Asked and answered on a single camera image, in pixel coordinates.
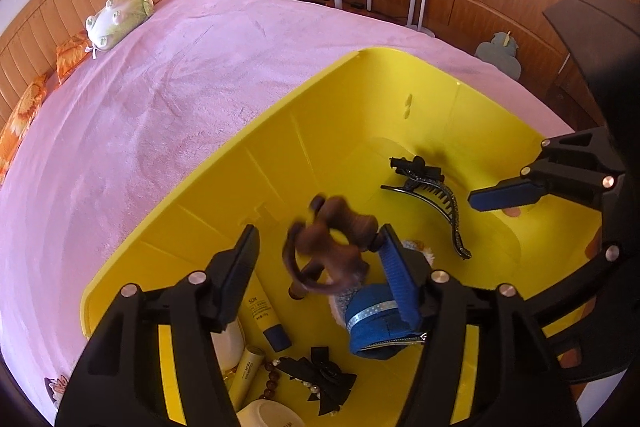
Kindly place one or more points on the yellow tube with blue cap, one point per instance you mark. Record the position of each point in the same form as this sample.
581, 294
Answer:
260, 312

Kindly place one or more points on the black pearl bow hair clip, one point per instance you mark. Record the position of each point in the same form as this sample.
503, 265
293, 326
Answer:
327, 382

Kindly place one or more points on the blue plush bunny hair clip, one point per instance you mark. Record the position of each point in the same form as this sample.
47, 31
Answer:
372, 329

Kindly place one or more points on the large orange floral pillow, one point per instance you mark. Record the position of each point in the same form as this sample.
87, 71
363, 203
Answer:
22, 117

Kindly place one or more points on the brown hand grip exerciser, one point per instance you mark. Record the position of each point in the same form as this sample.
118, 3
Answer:
330, 247

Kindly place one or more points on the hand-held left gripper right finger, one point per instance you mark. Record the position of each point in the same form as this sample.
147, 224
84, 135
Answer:
400, 277

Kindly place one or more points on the small orange floral pillow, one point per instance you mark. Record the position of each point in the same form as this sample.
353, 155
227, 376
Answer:
72, 54

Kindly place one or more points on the silver tube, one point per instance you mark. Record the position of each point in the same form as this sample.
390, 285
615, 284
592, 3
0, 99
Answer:
227, 347

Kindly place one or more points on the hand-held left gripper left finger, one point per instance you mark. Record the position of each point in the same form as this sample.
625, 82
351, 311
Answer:
235, 277

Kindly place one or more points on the white jar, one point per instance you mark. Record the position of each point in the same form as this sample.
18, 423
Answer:
270, 414

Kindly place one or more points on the small yellow tube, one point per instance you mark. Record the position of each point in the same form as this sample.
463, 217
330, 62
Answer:
247, 369

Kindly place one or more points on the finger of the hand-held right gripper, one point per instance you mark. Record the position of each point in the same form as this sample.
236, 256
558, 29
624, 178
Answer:
615, 267
505, 198

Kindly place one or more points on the cabbage plush toy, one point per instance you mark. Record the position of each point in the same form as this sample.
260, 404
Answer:
120, 14

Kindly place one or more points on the black rhinestone hair clip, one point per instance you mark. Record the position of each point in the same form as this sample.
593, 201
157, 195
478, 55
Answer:
452, 217

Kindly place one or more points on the yellow plastic bin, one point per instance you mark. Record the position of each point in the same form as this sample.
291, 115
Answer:
350, 107

